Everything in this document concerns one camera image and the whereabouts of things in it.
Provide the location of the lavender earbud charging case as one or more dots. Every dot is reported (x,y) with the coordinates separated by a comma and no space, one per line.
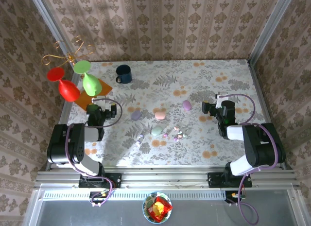
(136,115)

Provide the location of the salmon pink charging case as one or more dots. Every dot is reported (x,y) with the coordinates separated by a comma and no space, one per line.
(160,115)

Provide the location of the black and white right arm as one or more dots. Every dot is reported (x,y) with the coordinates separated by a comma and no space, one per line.
(262,143)

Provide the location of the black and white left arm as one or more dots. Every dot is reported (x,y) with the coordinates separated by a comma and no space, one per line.
(65,143)

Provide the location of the orange wooden rack base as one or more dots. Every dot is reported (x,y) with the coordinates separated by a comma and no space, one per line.
(104,88)

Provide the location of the green plastic wine glass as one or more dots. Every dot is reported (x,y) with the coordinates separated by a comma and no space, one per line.
(91,86)

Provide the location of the dark blue enamel mug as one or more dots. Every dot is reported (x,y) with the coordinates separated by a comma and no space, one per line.
(125,76)

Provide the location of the red plastic wine glass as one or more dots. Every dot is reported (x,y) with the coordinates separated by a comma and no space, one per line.
(69,91)

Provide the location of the aluminium base beam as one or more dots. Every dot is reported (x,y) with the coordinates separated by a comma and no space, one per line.
(170,177)

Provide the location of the floral patterned bowl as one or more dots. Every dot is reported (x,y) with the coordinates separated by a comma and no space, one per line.
(145,207)

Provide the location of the grey metal shelf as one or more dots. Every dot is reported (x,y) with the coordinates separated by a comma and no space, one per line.
(73,213)

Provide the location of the red snack packet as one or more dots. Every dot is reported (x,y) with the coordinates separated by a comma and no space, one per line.
(165,207)

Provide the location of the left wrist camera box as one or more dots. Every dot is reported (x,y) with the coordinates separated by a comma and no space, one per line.
(100,102)

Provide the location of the aluminium frame post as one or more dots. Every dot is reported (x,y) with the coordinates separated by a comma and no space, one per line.
(57,34)
(269,29)

